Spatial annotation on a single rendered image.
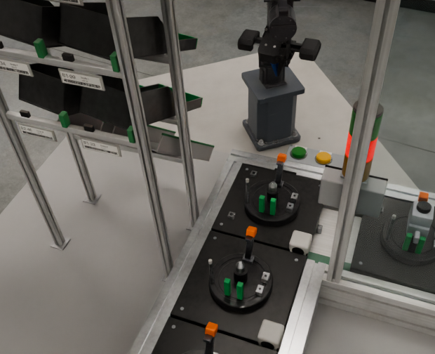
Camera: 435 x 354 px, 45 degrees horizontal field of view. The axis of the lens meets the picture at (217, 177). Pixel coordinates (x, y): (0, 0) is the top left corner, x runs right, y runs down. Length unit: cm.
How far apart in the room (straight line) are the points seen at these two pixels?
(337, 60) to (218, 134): 204
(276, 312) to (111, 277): 45
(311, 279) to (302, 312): 9
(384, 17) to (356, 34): 314
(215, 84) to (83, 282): 88
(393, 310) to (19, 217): 102
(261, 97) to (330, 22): 257
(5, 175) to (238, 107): 164
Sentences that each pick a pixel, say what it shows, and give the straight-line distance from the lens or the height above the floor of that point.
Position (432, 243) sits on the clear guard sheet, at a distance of 107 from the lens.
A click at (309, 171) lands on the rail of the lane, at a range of 143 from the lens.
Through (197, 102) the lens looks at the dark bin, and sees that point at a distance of 124.
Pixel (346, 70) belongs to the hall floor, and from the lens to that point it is 353.
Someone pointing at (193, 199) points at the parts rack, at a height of 98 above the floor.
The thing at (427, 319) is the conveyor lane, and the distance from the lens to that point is 125.
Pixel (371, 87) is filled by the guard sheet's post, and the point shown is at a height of 148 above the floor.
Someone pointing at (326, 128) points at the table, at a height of 86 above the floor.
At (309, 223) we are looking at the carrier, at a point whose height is 97.
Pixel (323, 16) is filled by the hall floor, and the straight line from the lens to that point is 410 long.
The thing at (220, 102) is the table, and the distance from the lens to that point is 181.
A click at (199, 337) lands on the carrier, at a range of 112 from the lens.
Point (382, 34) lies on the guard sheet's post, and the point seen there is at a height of 157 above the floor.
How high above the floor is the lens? 196
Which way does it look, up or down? 46 degrees down
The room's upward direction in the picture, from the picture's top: 4 degrees counter-clockwise
